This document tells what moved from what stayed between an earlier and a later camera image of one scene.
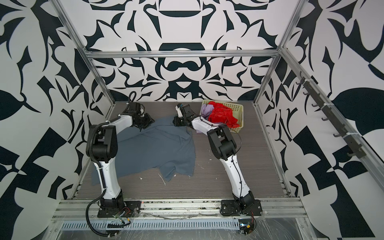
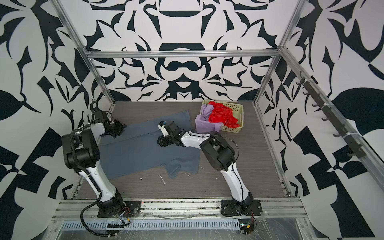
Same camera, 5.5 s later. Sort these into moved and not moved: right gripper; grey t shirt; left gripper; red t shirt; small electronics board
Moved: left gripper; right gripper
Not moved: grey t shirt; small electronics board; red t shirt
